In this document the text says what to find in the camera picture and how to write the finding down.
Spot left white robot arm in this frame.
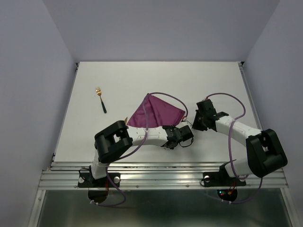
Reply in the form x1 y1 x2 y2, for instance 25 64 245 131
88 121 194 187

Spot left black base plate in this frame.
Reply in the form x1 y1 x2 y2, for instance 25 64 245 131
77 172 121 188

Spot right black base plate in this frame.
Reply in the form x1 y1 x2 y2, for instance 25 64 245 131
200 172 246 187

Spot purple cloth napkin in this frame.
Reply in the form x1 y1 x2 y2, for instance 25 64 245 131
127 93 188 129

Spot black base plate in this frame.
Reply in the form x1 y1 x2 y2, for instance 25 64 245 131
200 172 246 187
77 172 121 188

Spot gold fork dark handle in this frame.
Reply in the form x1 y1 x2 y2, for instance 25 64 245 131
96 87 107 114

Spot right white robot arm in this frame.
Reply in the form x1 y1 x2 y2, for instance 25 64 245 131
193 99 288 187

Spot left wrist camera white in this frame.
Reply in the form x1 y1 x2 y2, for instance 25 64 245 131
180 120 192 128

